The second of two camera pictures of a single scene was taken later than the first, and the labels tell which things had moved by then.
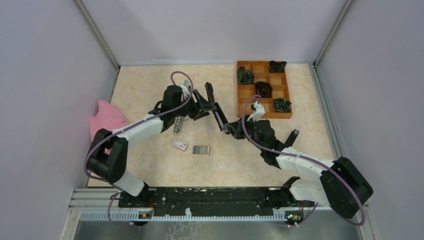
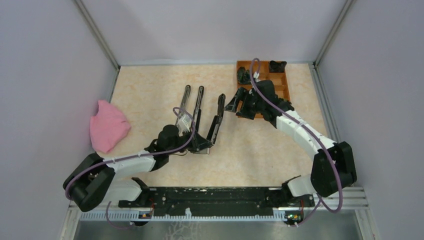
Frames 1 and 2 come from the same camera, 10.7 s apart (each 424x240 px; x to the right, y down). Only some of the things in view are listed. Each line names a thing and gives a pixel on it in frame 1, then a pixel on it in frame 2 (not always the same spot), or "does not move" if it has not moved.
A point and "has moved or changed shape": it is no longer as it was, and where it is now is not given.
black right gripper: x=236 y=129 → x=232 y=106
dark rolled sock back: x=275 y=67 does not move
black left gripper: x=201 y=108 → x=200 y=143
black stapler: x=220 y=117 has moved or changed shape
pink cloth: x=108 y=117 does not move
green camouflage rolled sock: x=245 y=76 does not move
